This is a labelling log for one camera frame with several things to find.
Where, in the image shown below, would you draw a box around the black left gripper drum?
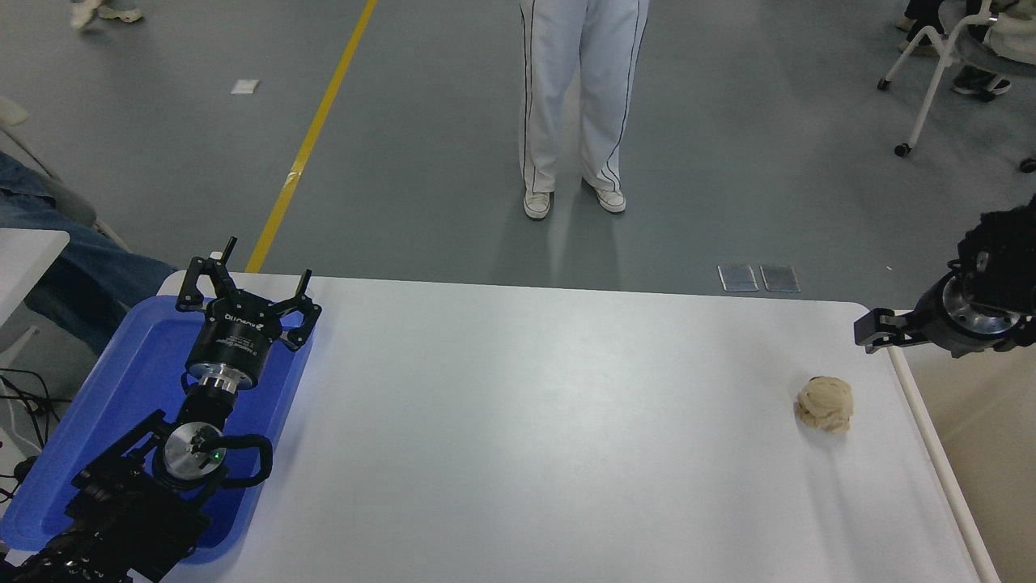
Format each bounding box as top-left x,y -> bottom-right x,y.
186,300 -> 285,381

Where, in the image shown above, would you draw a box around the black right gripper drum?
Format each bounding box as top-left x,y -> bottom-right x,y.
914,274 -> 1018,359

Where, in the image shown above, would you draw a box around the tan paper ball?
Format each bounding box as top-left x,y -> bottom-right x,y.
795,376 -> 855,435

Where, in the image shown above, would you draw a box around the blue plastic tray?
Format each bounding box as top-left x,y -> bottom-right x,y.
0,296 -> 315,565

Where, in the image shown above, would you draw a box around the person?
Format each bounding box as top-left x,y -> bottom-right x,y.
895,0 -> 949,57
518,0 -> 651,221
0,152 -> 177,357
69,0 -> 145,32
952,0 -> 1036,102

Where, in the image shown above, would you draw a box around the large pale bin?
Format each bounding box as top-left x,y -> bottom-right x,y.
884,324 -> 1036,583

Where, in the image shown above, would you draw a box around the pale chair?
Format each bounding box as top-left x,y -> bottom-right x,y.
0,96 -> 130,252

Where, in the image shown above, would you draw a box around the small white side table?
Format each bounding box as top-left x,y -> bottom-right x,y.
0,229 -> 70,454

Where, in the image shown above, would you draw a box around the white wheeled chair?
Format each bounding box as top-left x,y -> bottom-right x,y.
877,0 -> 1036,173

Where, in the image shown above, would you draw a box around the black cables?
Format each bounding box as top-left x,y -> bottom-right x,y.
0,368 -> 66,503

